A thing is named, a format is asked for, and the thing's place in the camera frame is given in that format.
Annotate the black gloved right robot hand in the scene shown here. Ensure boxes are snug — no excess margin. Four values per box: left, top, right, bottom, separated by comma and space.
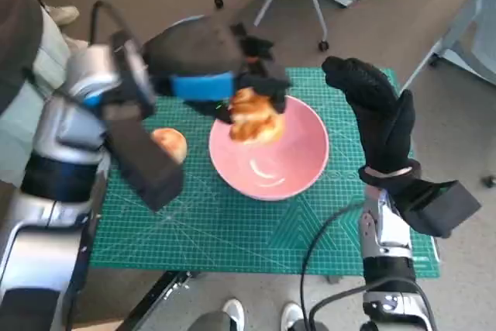
322, 56, 416, 176

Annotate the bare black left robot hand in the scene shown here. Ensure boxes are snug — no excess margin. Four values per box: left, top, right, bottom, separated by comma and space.
143, 16, 292, 123

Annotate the round toy bread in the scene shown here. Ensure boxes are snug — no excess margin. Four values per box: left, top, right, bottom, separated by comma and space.
150, 128, 188, 164

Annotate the long toy bread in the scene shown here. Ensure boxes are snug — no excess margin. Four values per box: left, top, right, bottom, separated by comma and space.
227, 88, 286, 142

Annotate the pink bowl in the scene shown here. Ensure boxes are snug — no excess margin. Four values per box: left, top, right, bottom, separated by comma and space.
208, 95, 330, 201

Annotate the grey perforated rolling cabinet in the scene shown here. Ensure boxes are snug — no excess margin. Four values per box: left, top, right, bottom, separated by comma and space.
398, 0, 496, 99

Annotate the person in brown top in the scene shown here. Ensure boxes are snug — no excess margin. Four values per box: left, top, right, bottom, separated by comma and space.
0, 0, 73, 122

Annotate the green cutting mat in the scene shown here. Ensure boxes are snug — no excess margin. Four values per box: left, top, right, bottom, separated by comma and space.
89, 67, 442, 278

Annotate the white shoe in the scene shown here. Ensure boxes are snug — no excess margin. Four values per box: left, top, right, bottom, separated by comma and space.
281, 302, 304, 331
222, 298, 245, 331

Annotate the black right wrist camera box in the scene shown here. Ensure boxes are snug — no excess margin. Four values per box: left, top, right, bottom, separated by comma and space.
394, 179, 483, 238

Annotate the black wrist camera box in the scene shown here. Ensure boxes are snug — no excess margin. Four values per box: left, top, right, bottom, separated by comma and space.
103, 31, 184, 212
394, 179, 483, 238

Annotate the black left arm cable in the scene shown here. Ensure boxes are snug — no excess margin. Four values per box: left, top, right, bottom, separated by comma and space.
91, 0, 135, 43

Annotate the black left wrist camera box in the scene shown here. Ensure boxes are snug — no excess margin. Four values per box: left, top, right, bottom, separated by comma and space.
103, 31, 184, 212

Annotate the black metal rail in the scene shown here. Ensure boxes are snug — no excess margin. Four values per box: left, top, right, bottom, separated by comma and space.
123, 271, 206, 331

